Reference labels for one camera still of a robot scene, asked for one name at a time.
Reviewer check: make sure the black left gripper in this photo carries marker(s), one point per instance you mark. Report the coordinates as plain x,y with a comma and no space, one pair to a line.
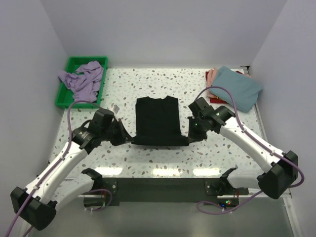
124,137

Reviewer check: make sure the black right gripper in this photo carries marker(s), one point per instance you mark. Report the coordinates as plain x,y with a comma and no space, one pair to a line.
193,137

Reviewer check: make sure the black t shirt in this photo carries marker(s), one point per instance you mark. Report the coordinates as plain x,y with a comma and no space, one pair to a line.
158,123

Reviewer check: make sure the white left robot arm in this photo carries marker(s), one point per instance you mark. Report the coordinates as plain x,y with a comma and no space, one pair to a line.
34,203

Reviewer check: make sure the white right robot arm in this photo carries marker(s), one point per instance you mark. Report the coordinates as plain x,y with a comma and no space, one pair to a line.
278,169

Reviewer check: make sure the folded pink t shirt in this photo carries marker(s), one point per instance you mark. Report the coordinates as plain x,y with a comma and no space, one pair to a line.
212,73

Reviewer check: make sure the crumpled purple t shirt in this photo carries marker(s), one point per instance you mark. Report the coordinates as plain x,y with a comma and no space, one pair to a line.
85,82

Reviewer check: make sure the green plastic bin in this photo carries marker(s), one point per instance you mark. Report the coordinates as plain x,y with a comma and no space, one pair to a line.
64,96

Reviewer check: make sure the folded blue t shirt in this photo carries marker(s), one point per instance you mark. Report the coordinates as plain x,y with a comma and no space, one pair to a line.
232,86

